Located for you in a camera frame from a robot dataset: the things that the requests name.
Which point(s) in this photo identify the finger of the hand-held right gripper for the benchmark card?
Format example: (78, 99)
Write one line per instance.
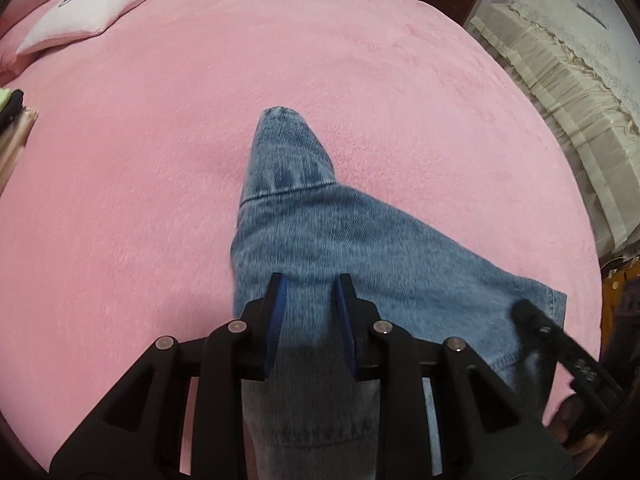
(560, 342)

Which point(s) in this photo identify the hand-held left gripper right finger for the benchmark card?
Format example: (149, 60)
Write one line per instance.
(345, 312)

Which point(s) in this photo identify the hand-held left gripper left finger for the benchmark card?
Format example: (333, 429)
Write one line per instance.
(276, 312)

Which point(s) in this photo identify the blue denim jeans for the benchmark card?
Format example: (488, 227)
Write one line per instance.
(325, 220)

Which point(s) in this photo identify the person's right hand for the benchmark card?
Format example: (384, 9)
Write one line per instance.
(565, 415)

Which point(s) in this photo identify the dark orange furniture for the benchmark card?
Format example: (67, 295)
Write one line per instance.
(622, 300)

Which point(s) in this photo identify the pink fleece blanket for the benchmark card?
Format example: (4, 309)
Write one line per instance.
(150, 185)

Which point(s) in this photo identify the white lace covered furniture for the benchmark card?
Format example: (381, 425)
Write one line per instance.
(575, 85)

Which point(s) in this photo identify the beige folded cloth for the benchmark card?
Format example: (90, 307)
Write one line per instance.
(17, 135)

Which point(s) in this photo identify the black folded cloth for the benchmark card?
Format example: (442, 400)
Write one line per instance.
(12, 107)

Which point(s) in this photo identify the pale green folded cloth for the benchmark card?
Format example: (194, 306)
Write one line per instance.
(4, 97)

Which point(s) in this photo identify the white pink printed pillow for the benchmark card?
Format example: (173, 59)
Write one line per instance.
(85, 15)

